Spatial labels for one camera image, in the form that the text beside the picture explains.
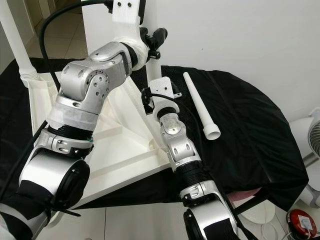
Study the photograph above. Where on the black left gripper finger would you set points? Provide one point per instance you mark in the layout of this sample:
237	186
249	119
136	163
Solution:
158	35

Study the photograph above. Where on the white plastic table top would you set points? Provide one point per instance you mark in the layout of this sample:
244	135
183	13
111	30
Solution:
130	145

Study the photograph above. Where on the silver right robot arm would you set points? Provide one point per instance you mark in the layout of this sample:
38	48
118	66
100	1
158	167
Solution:
177	145

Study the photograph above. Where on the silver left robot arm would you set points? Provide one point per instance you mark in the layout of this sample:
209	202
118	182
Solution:
95	80

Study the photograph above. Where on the black table cloth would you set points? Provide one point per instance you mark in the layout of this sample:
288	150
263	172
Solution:
255	140

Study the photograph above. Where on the pink stool seat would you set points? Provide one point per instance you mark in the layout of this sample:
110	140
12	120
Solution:
247	194

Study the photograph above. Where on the black table leg bar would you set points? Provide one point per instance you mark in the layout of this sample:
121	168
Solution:
250	205

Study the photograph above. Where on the white round stand base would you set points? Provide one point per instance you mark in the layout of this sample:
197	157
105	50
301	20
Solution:
265	212

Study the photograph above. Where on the red round floor object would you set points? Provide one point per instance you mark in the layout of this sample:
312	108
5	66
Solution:
302	222

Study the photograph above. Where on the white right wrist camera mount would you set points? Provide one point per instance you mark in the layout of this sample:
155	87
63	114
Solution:
164	87

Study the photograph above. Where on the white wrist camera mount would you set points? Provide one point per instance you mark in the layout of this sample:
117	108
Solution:
127	12
164	87

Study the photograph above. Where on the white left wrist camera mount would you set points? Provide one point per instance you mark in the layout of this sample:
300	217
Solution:
127	12

